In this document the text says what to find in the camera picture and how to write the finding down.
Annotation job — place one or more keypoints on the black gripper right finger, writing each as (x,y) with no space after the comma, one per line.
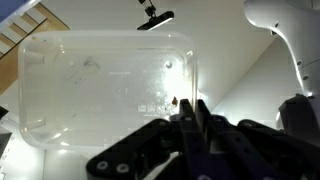
(252,151)

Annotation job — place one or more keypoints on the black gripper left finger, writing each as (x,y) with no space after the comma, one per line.
(176,143)

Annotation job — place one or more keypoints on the clear plastic lunchbox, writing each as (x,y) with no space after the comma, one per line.
(88,89)

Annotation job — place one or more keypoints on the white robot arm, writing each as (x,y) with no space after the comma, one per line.
(299,27)

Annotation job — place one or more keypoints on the brown snack pieces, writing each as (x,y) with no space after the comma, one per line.
(174,101)

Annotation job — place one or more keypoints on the wooden chair right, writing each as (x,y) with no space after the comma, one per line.
(18,20)

